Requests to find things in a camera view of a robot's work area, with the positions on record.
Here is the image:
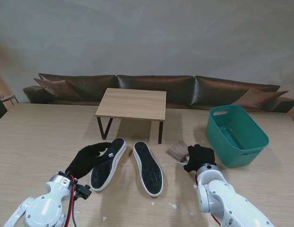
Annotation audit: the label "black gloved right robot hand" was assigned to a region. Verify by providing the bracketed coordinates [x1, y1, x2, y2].
[183, 144, 218, 173]

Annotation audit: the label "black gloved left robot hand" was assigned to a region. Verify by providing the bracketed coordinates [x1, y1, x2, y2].
[65, 142, 115, 180]

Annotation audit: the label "beige hand brush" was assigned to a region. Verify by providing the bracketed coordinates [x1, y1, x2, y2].
[166, 140, 191, 164]

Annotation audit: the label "yellow canvas sneaker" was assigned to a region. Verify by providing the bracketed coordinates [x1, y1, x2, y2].
[133, 141, 164, 197]
[89, 138, 127, 192]

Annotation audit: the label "teal plastic basin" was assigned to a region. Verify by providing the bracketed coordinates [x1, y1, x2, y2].
[205, 105, 270, 167]

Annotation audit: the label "brown leather sofa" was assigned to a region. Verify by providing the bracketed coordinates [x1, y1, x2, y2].
[23, 73, 294, 113]

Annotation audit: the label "small wooden stand black legs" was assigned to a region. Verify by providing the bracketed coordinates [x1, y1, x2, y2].
[95, 87, 167, 144]

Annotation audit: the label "brown cushion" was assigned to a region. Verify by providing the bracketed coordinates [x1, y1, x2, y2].
[33, 78, 82, 100]
[234, 87, 289, 112]

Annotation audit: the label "small background side table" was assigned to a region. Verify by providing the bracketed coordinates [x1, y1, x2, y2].
[0, 94, 19, 106]

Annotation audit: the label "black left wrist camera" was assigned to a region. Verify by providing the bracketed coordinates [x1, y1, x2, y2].
[74, 184, 92, 201]

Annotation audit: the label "red black left arm cable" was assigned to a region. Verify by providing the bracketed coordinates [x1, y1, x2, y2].
[65, 175, 78, 227]

